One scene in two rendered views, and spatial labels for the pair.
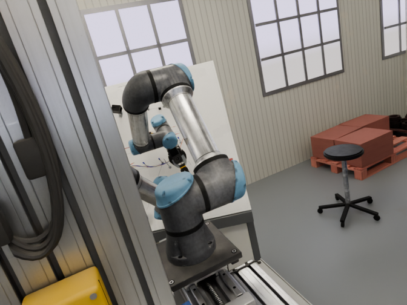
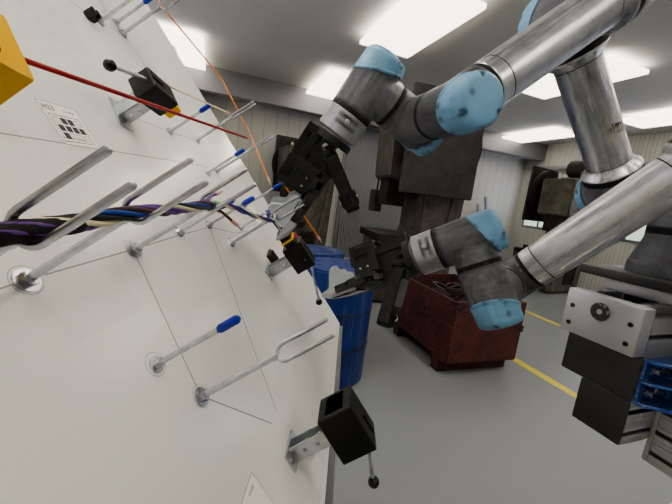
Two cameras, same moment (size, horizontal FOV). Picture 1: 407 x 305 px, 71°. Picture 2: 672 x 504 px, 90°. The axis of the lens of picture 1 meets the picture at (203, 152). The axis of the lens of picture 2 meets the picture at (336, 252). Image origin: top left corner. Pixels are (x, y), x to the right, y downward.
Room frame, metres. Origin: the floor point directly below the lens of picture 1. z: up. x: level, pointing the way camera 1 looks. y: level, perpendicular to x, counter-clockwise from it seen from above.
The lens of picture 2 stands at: (1.47, 0.78, 1.25)
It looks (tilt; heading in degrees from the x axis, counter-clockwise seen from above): 9 degrees down; 268
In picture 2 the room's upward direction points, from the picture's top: 7 degrees clockwise
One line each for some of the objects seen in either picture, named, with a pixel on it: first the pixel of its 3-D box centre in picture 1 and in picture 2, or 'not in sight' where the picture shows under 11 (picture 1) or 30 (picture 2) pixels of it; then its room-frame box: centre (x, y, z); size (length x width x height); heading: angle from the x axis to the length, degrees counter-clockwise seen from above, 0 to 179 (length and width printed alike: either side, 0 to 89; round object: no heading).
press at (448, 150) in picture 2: not in sight; (406, 197); (0.55, -3.51, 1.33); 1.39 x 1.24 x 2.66; 18
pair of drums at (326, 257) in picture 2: not in sight; (319, 304); (1.48, -1.74, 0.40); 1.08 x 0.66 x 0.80; 97
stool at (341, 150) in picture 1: (347, 181); not in sight; (2.44, -1.27, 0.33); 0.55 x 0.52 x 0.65; 13
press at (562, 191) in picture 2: not in sight; (556, 225); (-2.60, -5.29, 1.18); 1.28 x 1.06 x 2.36; 21
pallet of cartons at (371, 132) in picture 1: (364, 143); not in sight; (3.53, -2.10, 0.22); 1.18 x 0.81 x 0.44; 110
